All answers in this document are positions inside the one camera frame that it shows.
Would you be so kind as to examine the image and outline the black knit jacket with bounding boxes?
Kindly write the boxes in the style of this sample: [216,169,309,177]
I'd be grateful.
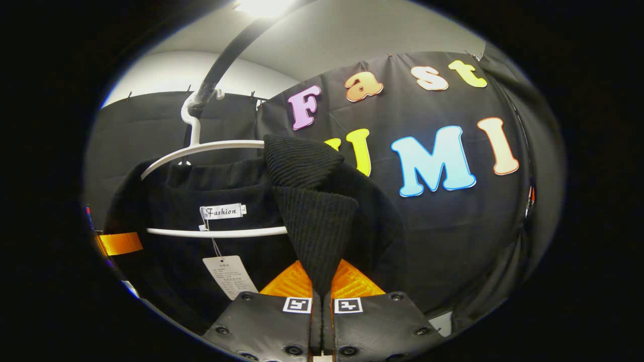
[103,133,409,336]

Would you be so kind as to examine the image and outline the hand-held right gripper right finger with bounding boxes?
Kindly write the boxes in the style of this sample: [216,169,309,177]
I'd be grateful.
[322,259,446,362]

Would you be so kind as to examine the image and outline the white plastic hanger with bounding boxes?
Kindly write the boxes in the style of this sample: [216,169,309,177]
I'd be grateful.
[140,89,290,238]

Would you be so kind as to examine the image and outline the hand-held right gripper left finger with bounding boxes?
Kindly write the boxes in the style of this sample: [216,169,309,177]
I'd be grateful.
[201,259,323,362]

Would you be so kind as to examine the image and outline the black backdrop cloth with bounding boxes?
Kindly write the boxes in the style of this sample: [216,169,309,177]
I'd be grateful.
[83,43,567,332]

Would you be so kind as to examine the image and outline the ceiling light panel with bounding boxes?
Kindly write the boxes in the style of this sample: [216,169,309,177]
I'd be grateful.
[234,0,298,18]

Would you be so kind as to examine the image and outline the black metal garment rack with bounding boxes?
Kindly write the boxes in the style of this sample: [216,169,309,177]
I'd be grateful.
[187,0,323,119]

